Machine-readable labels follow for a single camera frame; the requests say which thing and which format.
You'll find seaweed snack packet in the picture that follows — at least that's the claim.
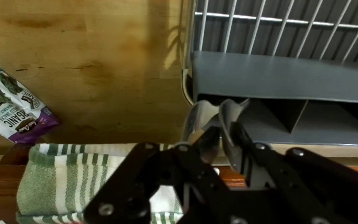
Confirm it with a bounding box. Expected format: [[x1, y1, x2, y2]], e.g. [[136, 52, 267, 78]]
[[0, 61, 61, 147]]

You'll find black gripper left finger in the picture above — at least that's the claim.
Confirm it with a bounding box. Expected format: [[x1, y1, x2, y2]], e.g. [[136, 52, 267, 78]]
[[83, 126, 230, 224]]

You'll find grey dish rack with wire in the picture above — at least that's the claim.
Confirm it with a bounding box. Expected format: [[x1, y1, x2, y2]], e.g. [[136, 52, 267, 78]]
[[181, 0, 358, 148]]

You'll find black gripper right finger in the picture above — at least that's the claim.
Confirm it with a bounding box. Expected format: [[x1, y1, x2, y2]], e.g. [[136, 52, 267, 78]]
[[228, 122, 358, 224]]

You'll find green white striped towel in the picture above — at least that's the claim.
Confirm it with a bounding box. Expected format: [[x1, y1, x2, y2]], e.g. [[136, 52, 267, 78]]
[[15, 142, 185, 224]]

